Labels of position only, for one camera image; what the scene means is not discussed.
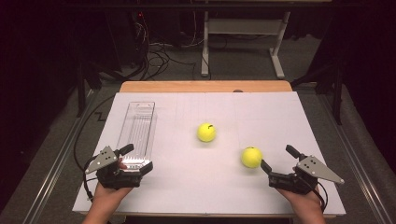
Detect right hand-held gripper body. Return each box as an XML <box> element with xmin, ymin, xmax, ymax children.
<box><xmin>268</xmin><ymin>155</ymin><xmax>345</xmax><ymax>195</ymax></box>

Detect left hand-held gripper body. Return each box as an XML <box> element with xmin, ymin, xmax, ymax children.
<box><xmin>84</xmin><ymin>145</ymin><xmax>143</xmax><ymax>190</ymax></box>

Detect yellow tennis ball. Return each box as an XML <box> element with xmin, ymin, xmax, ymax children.
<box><xmin>196</xmin><ymin>122</ymin><xmax>218</xmax><ymax>144</ymax></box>
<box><xmin>241</xmin><ymin>146</ymin><xmax>263</xmax><ymax>169</ymax></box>

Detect clear plastic tray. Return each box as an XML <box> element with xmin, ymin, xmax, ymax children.
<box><xmin>115</xmin><ymin>101</ymin><xmax>157</xmax><ymax>171</ymax></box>

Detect person's right hand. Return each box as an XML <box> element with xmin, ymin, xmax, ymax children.
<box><xmin>276</xmin><ymin>186</ymin><xmax>325</xmax><ymax>216</ymax></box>

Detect person's left hand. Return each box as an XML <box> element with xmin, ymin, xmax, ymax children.
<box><xmin>92</xmin><ymin>158</ymin><xmax>134</xmax><ymax>204</ymax></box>

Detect white board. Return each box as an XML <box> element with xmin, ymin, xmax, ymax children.
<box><xmin>72</xmin><ymin>91</ymin><xmax>347</xmax><ymax>217</ymax></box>

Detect dark metal stand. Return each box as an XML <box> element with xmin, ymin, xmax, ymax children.
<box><xmin>290</xmin><ymin>59</ymin><xmax>347</xmax><ymax>126</ymax></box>
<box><xmin>75</xmin><ymin>59</ymin><xmax>105</xmax><ymax>119</ymax></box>

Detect wooden table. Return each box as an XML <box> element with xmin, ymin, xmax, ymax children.
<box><xmin>119</xmin><ymin>80</ymin><xmax>293</xmax><ymax>93</ymax></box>

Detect dark computer tower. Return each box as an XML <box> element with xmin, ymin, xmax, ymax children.
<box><xmin>105</xmin><ymin>8</ymin><xmax>151</xmax><ymax>70</ymax></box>

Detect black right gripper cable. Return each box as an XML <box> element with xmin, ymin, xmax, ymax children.
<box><xmin>312</xmin><ymin>181</ymin><xmax>329</xmax><ymax>214</ymax></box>

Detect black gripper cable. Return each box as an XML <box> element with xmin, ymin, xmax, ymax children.
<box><xmin>312</xmin><ymin>181</ymin><xmax>329</xmax><ymax>214</ymax></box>
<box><xmin>73</xmin><ymin>94</ymin><xmax>117</xmax><ymax>202</ymax></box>

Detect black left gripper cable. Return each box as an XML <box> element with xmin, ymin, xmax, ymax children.
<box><xmin>73</xmin><ymin>94</ymin><xmax>117</xmax><ymax>202</ymax></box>

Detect aluminium floor rail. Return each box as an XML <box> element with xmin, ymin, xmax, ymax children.
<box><xmin>317</xmin><ymin>92</ymin><xmax>396</xmax><ymax>224</ymax></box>
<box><xmin>21</xmin><ymin>89</ymin><xmax>101</xmax><ymax>224</ymax></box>

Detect tangle of floor cables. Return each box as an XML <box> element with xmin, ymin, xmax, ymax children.
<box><xmin>134</xmin><ymin>12</ymin><xmax>213</xmax><ymax>82</ymax></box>

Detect white metal desk frame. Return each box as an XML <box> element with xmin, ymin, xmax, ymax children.
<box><xmin>200</xmin><ymin>10</ymin><xmax>292</xmax><ymax>80</ymax></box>

